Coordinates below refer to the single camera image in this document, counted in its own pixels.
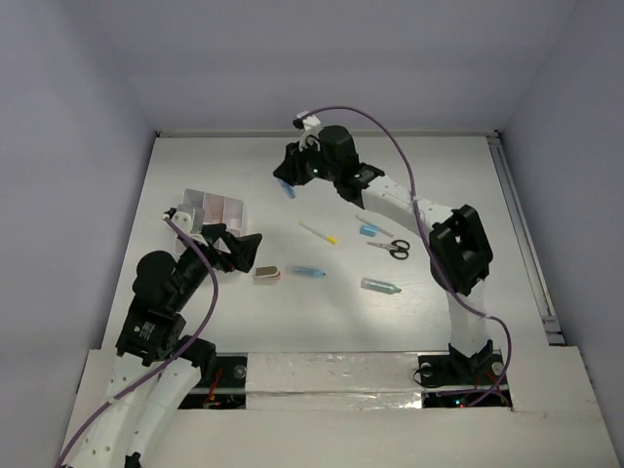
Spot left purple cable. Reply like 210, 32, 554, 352
54, 216, 220, 468

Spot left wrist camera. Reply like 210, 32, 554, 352
162, 205, 205, 236

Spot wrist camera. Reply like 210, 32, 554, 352
292, 111, 323, 151
162, 205, 205, 236

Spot black handled scissors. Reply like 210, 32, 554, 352
368, 239, 410, 260

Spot blue highlighter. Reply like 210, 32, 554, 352
278, 179, 296, 200
286, 264, 327, 279

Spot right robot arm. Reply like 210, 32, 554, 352
274, 117, 494, 388

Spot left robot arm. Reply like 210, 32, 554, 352
57, 215, 262, 467

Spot white pen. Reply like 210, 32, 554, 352
355, 214, 395, 238

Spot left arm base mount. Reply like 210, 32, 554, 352
178, 338, 248, 410

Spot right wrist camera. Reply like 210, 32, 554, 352
292, 111, 323, 151

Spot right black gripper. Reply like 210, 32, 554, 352
273, 136, 339, 187

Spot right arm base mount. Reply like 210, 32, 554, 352
412, 339, 512, 409

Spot aluminium side rail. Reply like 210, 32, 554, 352
487, 133, 566, 346

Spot green uncapped highlighter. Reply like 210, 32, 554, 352
361, 278, 402, 294

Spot light blue eraser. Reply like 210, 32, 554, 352
359, 223, 377, 238

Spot white divided organizer tray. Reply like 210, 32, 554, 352
179, 188, 248, 251

